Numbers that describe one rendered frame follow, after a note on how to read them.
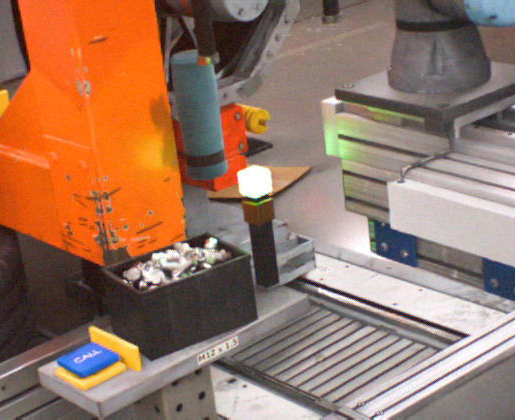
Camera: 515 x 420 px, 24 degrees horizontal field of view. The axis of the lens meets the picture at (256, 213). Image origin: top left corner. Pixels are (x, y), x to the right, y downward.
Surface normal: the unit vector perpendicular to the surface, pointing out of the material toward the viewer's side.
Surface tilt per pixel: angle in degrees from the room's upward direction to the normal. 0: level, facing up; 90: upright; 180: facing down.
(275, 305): 0
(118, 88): 90
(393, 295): 0
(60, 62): 90
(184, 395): 90
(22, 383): 90
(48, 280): 0
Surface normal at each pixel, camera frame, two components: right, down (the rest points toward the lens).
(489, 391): -0.12, -0.92
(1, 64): 0.66, 0.20
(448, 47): 0.07, 0.05
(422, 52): -0.46, 0.08
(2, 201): -0.74, 0.33
